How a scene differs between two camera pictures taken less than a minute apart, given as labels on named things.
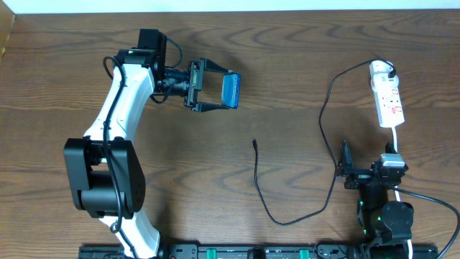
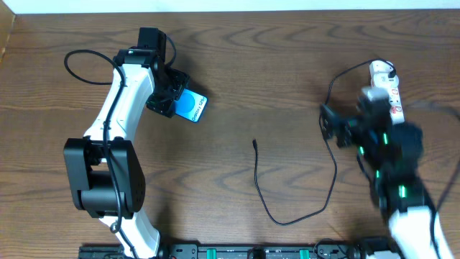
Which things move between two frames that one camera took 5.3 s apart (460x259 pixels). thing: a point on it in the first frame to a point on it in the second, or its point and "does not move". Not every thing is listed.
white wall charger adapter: x=382 y=80 does not move
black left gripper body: x=195 y=85 to x=167 y=101
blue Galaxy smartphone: x=231 y=89 to x=190 y=105
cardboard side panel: x=6 y=23 does not move
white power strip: x=389 y=102 does not move
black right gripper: x=361 y=173 to x=345 y=126
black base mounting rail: x=414 y=250 does not move
